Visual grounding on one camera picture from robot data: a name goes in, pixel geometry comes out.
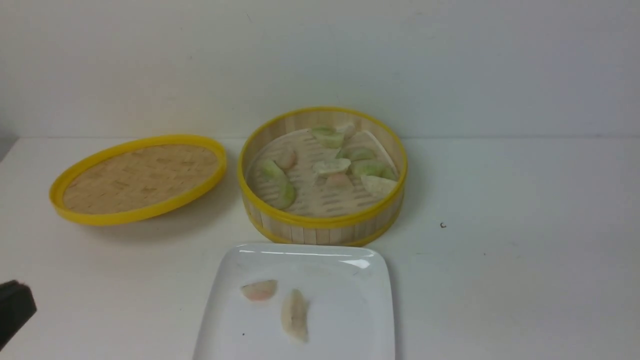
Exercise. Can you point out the green dumpling top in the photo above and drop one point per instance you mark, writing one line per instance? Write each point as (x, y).
(328, 137)

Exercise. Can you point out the green dumpling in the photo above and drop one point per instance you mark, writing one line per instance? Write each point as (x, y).
(328, 137)
(287, 195)
(358, 153)
(272, 172)
(374, 168)

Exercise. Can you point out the green dumpling far left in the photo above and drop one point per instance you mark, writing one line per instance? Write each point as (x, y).
(287, 195)

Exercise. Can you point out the dark object at edge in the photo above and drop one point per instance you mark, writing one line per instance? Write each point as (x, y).
(17, 306)

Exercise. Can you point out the green dumpling centre right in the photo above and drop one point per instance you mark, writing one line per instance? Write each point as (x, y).
(358, 153)

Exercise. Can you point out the yellow rimmed bamboo steamer basket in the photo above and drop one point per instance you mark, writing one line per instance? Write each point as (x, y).
(356, 229)

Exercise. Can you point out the white dumpling top back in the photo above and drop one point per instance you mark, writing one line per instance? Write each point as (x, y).
(347, 130)

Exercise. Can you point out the green dumpling left upper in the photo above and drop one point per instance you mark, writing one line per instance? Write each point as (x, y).
(272, 172)

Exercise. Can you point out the white dumpling right front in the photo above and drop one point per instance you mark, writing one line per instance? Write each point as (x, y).
(379, 187)

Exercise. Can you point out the white dumpling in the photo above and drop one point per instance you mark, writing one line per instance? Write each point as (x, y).
(379, 187)
(293, 316)
(347, 130)
(329, 167)

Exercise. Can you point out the yellow rimmed bamboo steamer lid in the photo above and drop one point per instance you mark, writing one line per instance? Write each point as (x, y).
(138, 180)

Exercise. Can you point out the white dumpling centre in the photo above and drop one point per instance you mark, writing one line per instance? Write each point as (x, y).
(329, 167)

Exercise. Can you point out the pink dumpling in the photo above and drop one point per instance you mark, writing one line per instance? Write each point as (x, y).
(339, 182)
(287, 159)

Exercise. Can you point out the white square plate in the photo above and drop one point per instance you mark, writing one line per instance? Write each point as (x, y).
(350, 312)

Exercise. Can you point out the pale dumpling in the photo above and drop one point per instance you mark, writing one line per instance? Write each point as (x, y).
(260, 291)

